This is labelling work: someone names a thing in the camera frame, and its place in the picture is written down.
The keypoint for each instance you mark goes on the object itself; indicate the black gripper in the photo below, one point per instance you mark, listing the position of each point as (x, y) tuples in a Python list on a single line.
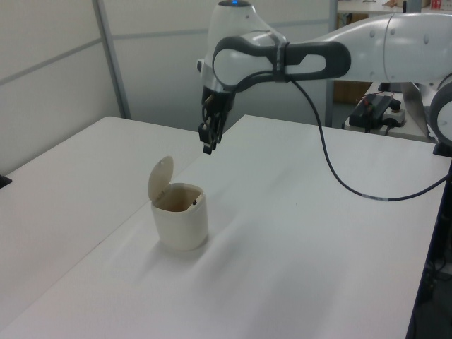
[(219, 102)]

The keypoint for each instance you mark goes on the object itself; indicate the small white trash can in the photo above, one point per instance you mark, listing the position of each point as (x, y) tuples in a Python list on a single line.
[(180, 226)]

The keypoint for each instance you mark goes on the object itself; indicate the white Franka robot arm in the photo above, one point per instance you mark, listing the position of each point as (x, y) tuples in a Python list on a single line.
[(399, 46)]

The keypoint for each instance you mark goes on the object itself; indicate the brown cardboard box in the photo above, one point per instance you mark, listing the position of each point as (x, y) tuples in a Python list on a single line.
[(351, 92)]

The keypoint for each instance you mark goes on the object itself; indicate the black electronic device box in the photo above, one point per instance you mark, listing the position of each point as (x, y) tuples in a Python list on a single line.
[(369, 111)]

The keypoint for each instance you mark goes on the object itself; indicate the white power socket block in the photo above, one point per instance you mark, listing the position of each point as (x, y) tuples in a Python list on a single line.
[(395, 118)]

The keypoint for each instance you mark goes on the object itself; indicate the white side desk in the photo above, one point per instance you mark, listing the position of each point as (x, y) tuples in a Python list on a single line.
[(406, 131)]

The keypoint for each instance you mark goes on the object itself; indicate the black clamp base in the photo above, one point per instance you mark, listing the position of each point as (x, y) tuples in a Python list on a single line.
[(4, 181)]

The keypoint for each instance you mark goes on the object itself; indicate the grey partition post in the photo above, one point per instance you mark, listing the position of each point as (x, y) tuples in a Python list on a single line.
[(331, 14)]

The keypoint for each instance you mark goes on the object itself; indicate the silver metal bracket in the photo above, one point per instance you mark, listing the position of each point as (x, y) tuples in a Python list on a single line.
[(413, 106)]

